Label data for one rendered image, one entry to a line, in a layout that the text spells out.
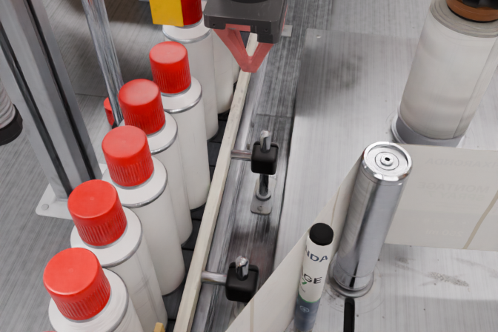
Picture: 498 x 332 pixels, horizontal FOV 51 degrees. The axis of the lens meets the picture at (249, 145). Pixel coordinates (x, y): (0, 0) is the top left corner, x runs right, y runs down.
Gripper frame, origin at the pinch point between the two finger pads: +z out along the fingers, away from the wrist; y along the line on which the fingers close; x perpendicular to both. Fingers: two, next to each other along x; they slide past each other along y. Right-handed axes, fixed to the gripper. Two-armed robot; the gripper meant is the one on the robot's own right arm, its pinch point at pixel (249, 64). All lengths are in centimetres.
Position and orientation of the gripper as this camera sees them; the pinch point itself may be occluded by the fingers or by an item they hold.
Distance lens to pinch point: 54.0
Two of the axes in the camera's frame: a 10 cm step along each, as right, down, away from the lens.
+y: 1.6, -7.4, 6.5
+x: -9.9, -1.2, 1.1
